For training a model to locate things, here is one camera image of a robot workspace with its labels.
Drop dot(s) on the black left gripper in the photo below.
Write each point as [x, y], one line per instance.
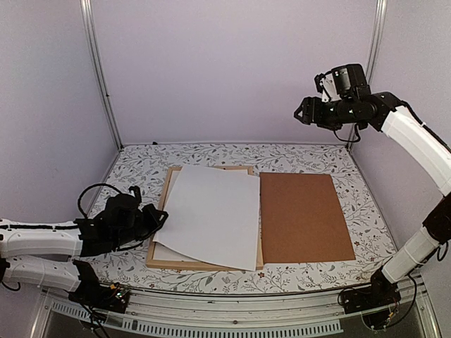
[155, 223]

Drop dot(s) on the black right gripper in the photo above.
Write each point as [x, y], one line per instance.
[311, 113]

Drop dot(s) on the white mat board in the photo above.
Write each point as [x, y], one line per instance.
[169, 253]

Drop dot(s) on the red forest landscape photo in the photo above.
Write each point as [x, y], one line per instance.
[215, 218]

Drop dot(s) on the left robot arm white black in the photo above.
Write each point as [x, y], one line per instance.
[50, 254]

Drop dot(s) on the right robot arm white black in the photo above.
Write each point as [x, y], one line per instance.
[395, 119]

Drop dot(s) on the brown backing board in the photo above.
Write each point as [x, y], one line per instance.
[302, 220]

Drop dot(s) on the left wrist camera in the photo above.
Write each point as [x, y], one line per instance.
[123, 204]

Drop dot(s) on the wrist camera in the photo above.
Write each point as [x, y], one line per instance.
[123, 204]
[342, 82]

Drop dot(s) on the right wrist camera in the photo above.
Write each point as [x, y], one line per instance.
[342, 82]

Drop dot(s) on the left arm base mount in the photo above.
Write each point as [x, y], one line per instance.
[91, 293]

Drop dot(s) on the aluminium front rail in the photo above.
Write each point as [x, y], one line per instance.
[152, 313]

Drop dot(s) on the right aluminium corner post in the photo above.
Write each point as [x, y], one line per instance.
[376, 38]

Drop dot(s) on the aluminium corner post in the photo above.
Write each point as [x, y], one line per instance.
[93, 47]
[376, 38]

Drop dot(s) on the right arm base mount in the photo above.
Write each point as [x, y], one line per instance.
[381, 301]

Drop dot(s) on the left aluminium corner post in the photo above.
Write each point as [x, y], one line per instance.
[93, 47]

